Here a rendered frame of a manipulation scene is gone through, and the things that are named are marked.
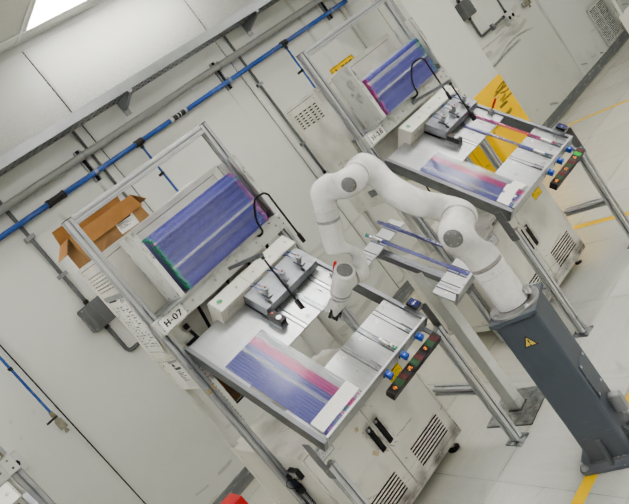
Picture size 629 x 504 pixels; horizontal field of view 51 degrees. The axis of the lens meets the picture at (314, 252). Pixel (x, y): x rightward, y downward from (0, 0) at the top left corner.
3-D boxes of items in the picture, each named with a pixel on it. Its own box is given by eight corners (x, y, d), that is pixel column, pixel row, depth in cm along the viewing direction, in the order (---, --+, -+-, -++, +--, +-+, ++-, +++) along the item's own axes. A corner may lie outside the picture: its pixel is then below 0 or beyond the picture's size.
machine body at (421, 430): (469, 439, 311) (393, 340, 299) (386, 565, 275) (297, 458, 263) (385, 434, 366) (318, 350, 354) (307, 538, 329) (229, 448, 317)
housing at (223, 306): (298, 262, 306) (296, 241, 296) (226, 333, 281) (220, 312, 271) (285, 255, 310) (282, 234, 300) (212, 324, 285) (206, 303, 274)
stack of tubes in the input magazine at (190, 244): (270, 218, 294) (233, 169, 289) (189, 290, 268) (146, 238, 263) (257, 224, 305) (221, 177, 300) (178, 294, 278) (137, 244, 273)
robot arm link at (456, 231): (503, 248, 234) (465, 194, 229) (498, 273, 218) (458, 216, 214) (473, 263, 240) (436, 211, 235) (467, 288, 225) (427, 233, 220)
